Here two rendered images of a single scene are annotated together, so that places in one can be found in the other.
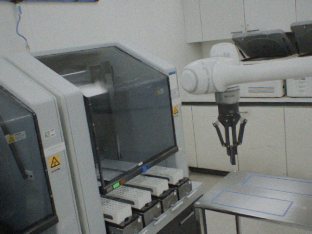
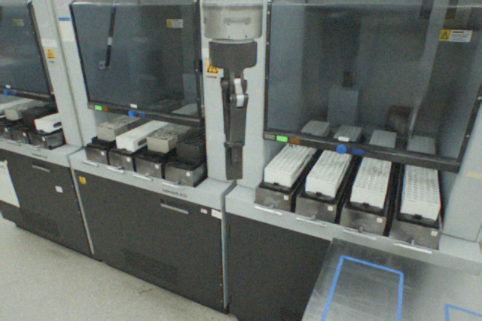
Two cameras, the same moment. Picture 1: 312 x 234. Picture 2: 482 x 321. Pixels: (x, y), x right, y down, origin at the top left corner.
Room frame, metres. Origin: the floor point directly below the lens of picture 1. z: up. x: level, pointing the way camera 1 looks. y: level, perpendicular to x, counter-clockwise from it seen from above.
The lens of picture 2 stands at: (1.18, -0.80, 1.40)
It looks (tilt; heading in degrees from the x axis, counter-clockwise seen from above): 26 degrees down; 78
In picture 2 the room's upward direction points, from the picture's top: straight up
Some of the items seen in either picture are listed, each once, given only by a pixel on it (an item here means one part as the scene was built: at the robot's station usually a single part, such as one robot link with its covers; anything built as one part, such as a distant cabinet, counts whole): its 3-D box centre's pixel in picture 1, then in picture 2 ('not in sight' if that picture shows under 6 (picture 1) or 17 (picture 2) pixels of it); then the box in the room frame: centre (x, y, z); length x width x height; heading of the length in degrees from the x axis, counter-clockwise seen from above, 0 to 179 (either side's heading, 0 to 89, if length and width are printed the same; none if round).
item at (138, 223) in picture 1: (85, 214); (299, 162); (1.70, 0.42, 0.78); 0.73 x 0.14 x 0.09; 52
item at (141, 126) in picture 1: (100, 108); (376, 42); (1.88, 0.28, 1.28); 0.61 x 0.51 x 0.63; 142
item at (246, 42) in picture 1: (263, 62); not in sight; (3.74, -1.18, 1.22); 0.62 x 0.56 x 0.64; 140
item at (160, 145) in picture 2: not in sight; (159, 144); (1.11, 0.58, 0.85); 0.12 x 0.02 x 0.06; 143
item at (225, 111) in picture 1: (228, 114); (233, 70); (1.28, -0.27, 1.30); 0.08 x 0.07 x 0.09; 89
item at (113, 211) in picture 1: (102, 209); (290, 163); (1.61, 0.32, 0.83); 0.30 x 0.10 x 0.06; 52
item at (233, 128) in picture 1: (233, 131); (234, 114); (1.28, -0.28, 1.24); 0.04 x 0.01 x 0.11; 179
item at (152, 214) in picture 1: (106, 201); (335, 169); (1.82, 0.33, 0.78); 0.73 x 0.14 x 0.09; 52
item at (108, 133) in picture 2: not in sight; (107, 133); (0.87, 0.76, 0.85); 0.12 x 0.02 x 0.06; 143
